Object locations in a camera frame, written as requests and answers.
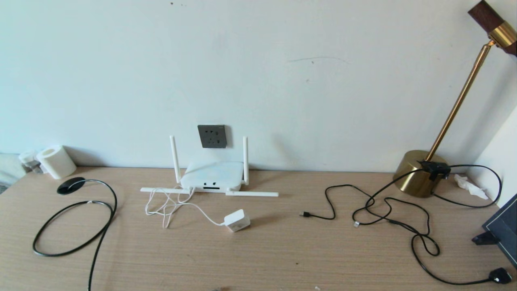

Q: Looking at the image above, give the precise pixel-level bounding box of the black plastic stand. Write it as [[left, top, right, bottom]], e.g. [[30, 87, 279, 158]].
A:
[[472, 231, 498, 246]]

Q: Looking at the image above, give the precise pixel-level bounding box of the white router with four antennas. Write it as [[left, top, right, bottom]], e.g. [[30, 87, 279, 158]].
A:
[[140, 135, 279, 198]]

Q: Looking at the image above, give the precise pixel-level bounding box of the black ethernet cable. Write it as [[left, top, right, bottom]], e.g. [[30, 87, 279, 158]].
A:
[[32, 179, 118, 291]]

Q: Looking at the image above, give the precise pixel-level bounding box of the grey wall socket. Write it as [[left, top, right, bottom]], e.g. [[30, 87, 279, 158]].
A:
[[198, 124, 227, 149]]

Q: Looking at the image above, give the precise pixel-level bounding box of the black clip on lamp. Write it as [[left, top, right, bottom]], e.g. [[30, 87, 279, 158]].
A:
[[418, 160, 451, 181]]

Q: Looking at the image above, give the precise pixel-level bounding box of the black USB cable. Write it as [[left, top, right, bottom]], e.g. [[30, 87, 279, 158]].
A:
[[299, 184, 391, 222]]

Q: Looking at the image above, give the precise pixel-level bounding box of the black oval desk grommet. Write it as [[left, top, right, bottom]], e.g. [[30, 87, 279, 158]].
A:
[[57, 177, 86, 195]]

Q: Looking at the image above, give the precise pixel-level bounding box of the black lamp power cable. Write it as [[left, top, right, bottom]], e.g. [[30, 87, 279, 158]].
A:
[[353, 164, 513, 285]]

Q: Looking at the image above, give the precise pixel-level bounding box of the brass desk lamp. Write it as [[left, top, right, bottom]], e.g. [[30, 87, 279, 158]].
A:
[[393, 0, 517, 198]]

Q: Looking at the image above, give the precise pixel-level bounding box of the black cable with white tip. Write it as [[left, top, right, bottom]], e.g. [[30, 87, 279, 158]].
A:
[[353, 196, 431, 237]]

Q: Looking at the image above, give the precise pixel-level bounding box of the crumpled white tissue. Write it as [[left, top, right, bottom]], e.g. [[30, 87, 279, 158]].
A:
[[454, 173, 489, 200]]

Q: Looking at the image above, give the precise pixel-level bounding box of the white paper roll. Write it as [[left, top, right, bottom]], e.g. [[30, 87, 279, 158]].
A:
[[36, 145, 77, 179]]

